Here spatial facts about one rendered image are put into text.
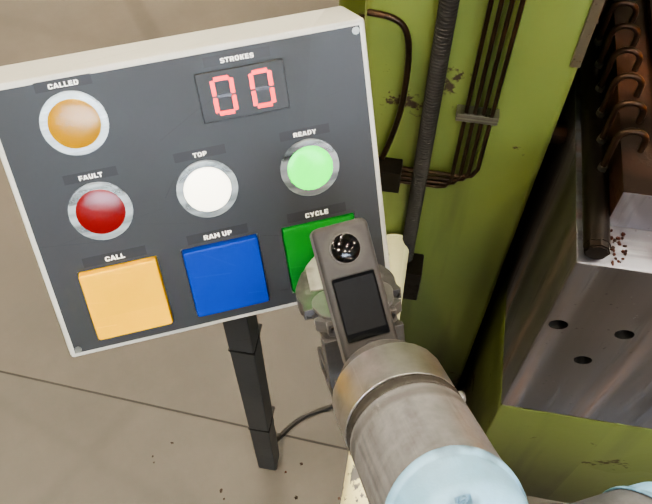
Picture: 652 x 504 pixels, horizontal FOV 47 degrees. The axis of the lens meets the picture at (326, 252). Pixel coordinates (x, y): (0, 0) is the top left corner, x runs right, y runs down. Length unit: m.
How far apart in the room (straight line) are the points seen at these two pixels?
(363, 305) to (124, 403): 1.29
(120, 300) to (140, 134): 0.17
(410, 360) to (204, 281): 0.28
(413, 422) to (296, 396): 1.30
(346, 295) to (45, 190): 0.29
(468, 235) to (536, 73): 0.35
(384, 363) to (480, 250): 0.73
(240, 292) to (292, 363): 1.06
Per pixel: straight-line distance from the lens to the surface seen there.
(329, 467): 1.72
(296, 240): 0.75
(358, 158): 0.73
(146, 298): 0.75
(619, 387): 1.21
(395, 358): 0.54
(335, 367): 0.65
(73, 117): 0.69
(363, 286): 0.59
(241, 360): 1.19
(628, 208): 0.93
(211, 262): 0.74
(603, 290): 0.97
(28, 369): 1.94
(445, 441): 0.48
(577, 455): 1.49
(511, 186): 1.12
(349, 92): 0.71
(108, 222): 0.72
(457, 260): 1.28
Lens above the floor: 1.65
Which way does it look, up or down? 57 degrees down
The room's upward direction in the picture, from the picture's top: straight up
